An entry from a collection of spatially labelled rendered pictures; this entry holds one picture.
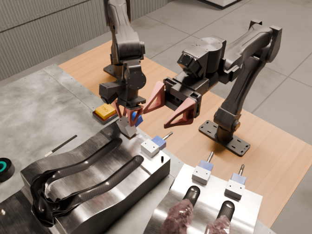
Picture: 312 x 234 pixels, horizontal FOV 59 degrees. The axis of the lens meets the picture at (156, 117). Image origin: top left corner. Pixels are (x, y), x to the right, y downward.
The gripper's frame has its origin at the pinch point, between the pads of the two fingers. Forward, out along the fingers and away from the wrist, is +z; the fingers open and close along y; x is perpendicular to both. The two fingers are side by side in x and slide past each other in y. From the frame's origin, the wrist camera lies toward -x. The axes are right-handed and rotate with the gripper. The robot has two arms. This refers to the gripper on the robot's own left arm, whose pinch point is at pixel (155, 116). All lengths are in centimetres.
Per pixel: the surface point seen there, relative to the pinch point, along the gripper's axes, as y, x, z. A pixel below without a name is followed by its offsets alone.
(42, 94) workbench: -75, 40, -3
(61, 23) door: -224, 92, -94
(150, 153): -9.6, 28.7, -6.6
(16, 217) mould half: -24, 32, 33
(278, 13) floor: -98, 130, -340
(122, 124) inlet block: -22.8, 25.2, -7.0
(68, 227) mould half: -7.0, 25.4, 25.0
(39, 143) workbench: -50, 39, 14
